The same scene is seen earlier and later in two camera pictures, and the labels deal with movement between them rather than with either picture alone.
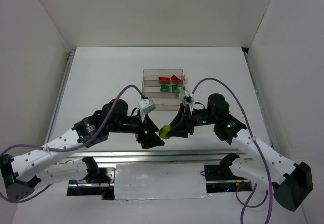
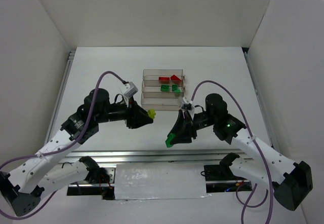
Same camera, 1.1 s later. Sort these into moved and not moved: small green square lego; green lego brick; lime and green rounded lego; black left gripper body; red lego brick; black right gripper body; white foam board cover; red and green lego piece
Moved: black left gripper body; lime and green rounded lego
Not moved: black right gripper body; red lego brick; white foam board cover; small green square lego; red and green lego piece; green lego brick
